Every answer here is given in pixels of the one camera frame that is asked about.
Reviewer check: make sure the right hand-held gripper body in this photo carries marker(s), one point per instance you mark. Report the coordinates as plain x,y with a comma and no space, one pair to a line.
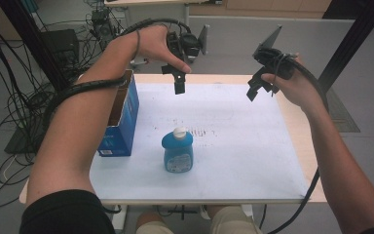
272,60

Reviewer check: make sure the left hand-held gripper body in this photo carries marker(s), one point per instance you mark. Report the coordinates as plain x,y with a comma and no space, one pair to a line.
186,44

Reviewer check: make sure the blue bottle with white cap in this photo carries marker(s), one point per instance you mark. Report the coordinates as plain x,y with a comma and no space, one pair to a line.
178,152

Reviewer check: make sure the blue cardboard box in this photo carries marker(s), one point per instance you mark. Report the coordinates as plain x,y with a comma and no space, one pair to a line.
123,130

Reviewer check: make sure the person's right hand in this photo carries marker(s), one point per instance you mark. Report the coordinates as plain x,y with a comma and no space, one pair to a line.
300,87

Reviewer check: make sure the person's left hand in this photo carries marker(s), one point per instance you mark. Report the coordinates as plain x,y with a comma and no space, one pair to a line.
152,44

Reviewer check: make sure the wooden cabinet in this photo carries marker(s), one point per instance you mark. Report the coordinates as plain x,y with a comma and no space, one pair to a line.
272,8

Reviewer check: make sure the white-legged desk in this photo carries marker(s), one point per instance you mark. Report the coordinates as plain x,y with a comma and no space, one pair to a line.
142,3

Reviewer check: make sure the white paper sheet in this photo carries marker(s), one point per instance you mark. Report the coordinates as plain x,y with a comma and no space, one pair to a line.
233,146

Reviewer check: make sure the black computer tower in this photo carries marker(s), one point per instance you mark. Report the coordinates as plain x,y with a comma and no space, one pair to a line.
102,26

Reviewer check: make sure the black equipment case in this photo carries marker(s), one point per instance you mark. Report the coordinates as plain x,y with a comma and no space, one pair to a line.
61,44

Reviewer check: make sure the person's right leg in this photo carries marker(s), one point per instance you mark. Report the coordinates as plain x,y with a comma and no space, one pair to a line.
233,221

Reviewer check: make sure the person's leg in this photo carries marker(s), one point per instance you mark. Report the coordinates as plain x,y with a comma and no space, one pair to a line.
233,221
152,224

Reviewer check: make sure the person's left leg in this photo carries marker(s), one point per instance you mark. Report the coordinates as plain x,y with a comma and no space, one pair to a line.
152,224

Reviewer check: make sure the black shirt sleeve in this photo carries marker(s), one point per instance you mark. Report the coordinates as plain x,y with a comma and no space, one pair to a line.
65,214

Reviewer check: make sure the black metal frame post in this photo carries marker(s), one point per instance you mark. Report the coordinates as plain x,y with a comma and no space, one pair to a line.
354,39
29,39

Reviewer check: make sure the black stand base plate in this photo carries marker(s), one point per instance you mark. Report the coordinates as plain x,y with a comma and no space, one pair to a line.
19,143

